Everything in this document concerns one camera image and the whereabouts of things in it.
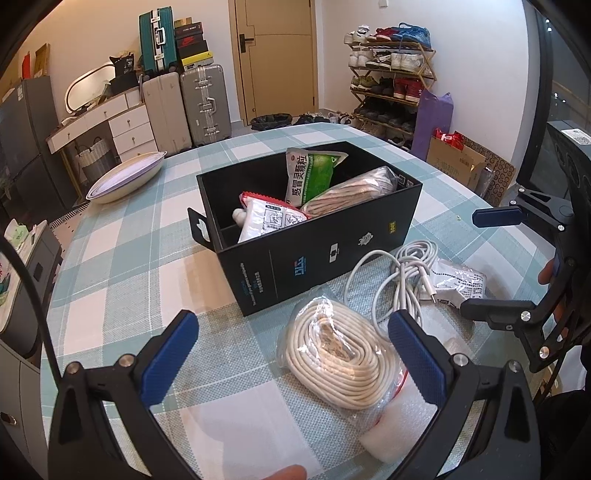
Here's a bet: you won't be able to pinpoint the white charging cable bundle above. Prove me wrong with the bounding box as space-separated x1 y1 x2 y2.
344 240 439 333

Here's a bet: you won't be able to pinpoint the pile of floor shoes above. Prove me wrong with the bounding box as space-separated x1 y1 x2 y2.
293 110 356 128

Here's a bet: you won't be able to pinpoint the bagged striped white cable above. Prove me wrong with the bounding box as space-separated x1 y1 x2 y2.
300 166 402 219

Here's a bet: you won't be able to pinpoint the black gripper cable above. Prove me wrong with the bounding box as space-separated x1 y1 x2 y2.
0 239 63 384

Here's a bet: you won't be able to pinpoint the shoe rack with shoes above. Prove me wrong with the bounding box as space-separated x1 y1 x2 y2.
346 22 435 146

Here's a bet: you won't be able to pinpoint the purple bag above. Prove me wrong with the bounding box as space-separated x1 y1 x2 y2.
411 90 454 162

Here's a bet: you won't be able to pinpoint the beige suitcase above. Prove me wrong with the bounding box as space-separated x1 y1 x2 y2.
141 71 194 155

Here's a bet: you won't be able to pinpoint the open cardboard box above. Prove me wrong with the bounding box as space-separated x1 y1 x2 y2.
427 134 488 191

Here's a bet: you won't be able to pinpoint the flat printed cardboard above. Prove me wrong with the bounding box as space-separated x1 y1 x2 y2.
478 157 516 207

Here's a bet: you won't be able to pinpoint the oval white frame mirror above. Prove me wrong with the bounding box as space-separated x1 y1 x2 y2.
65 65 116 116

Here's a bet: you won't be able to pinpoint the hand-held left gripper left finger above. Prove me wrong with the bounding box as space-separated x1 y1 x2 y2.
46 310 200 480

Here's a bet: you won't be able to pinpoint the white woven basket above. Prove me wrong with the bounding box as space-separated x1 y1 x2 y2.
75 141 116 174

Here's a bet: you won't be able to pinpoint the black yellow shoe box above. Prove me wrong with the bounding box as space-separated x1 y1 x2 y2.
179 51 214 68

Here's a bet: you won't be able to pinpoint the person's left hand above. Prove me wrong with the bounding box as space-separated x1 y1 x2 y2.
259 465 308 480

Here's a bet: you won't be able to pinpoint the black trash bag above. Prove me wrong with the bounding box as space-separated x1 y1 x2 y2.
250 114 293 132

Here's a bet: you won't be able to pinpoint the black cardboard box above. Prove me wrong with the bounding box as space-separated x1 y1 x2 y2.
187 141 424 318

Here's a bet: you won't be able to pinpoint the white oval dish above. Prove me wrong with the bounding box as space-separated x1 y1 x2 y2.
86 150 167 205

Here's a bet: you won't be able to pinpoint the bagged cream cable coil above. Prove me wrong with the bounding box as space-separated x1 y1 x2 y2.
276 286 411 418

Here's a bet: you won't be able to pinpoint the beige door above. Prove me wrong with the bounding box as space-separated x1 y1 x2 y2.
235 0 319 121

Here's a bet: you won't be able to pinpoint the dark grey fridge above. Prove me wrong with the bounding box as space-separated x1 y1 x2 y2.
0 75 77 213

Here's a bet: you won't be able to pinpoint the wooden shoe rack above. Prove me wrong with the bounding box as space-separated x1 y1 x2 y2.
346 39 437 148

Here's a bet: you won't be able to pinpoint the green white packet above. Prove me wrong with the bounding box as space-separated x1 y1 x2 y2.
285 148 349 207

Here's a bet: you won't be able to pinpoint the white printed packet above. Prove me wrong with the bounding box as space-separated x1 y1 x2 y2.
427 258 488 311

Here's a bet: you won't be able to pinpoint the silver suitcase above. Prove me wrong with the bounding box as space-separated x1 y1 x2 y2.
179 65 232 147

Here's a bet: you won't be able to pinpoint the white dresser with drawers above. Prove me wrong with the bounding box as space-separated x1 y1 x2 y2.
45 88 160 185

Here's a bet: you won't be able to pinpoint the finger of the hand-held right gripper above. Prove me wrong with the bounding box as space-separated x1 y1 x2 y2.
459 298 580 374
472 187 575 232

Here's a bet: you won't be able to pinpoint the teal suitcase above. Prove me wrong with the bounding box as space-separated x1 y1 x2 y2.
139 6 178 77

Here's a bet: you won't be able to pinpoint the person's right hand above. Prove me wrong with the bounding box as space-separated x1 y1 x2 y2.
537 259 568 321

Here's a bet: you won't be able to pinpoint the white foam wrap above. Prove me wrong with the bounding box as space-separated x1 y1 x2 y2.
360 392 439 463

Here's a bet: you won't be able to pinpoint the red snack packets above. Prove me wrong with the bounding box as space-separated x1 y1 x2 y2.
434 130 465 151

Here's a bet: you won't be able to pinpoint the grey low cabinet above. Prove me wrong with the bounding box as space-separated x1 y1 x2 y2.
0 222 63 361

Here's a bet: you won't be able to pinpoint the red label white packet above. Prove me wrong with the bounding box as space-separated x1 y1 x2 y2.
232 191 310 244

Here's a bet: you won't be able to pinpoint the brown cardboard sheet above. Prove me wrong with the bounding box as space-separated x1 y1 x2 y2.
34 43 51 78

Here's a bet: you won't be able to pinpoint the green white tissue pack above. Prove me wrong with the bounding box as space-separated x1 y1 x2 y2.
4 220 35 252

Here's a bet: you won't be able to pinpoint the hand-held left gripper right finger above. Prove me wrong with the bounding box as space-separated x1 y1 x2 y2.
387 310 548 480

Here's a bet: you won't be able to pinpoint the black red logo shoe box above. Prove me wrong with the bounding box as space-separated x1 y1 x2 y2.
178 37 208 58

